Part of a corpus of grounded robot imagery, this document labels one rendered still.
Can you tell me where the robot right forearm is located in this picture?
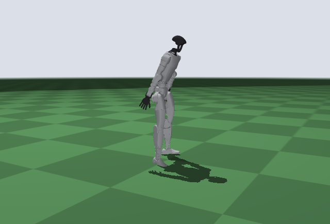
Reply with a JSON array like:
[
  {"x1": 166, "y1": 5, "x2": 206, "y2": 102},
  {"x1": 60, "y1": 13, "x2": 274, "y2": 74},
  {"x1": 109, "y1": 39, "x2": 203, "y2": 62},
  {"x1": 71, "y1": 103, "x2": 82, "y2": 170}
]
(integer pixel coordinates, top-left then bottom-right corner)
[{"x1": 146, "y1": 74, "x2": 161, "y2": 97}]

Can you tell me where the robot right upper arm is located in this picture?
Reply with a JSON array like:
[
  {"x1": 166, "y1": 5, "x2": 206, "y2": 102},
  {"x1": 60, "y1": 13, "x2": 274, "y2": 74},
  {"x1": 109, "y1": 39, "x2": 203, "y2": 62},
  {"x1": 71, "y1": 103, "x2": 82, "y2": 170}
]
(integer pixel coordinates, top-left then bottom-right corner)
[{"x1": 155, "y1": 54, "x2": 171, "y2": 81}]

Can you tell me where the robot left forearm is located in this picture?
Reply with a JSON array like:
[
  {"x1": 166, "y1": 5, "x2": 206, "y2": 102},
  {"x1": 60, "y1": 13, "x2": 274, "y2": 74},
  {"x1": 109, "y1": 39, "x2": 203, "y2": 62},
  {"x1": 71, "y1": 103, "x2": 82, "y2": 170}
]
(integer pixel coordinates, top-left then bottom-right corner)
[{"x1": 166, "y1": 78, "x2": 174, "y2": 91}]

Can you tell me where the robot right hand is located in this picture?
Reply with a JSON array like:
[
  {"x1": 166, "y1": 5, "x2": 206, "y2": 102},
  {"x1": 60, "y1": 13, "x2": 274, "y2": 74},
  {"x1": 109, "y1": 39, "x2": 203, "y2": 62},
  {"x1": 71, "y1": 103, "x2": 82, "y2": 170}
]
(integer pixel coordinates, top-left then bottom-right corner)
[{"x1": 139, "y1": 91, "x2": 153, "y2": 110}]

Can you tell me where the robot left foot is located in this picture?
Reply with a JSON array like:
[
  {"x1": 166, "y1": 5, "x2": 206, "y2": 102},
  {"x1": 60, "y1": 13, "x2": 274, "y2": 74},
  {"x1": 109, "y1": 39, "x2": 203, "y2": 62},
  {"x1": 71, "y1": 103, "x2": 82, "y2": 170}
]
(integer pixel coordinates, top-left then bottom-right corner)
[{"x1": 161, "y1": 148, "x2": 180, "y2": 154}]

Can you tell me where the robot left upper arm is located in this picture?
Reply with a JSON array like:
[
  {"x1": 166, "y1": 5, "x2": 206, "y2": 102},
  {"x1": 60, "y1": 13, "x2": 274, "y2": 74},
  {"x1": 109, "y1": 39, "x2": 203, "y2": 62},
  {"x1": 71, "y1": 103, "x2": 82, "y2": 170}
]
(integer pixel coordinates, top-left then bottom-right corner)
[{"x1": 172, "y1": 56, "x2": 181, "y2": 78}]

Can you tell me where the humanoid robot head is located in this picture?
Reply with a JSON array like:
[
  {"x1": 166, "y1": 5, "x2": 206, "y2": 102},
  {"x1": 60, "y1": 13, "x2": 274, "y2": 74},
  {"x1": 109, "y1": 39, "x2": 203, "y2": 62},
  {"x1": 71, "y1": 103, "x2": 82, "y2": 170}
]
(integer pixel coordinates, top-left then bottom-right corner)
[{"x1": 168, "y1": 36, "x2": 186, "y2": 56}]

